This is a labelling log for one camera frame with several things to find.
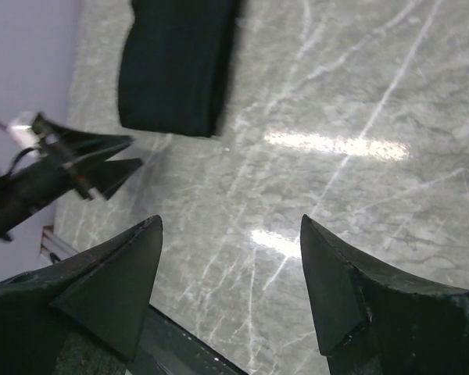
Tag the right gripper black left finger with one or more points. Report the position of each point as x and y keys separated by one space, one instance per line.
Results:
x=82 y=315

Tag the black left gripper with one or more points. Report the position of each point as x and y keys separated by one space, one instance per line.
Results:
x=49 y=168

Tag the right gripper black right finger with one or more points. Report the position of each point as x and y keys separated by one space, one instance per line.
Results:
x=373 y=318

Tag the black t shirt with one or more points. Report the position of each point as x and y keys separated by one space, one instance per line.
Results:
x=175 y=70

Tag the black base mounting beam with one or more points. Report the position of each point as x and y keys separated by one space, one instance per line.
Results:
x=165 y=347

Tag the aluminium extrusion rail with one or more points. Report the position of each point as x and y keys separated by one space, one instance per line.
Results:
x=53 y=249

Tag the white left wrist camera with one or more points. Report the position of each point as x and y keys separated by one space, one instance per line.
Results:
x=21 y=131

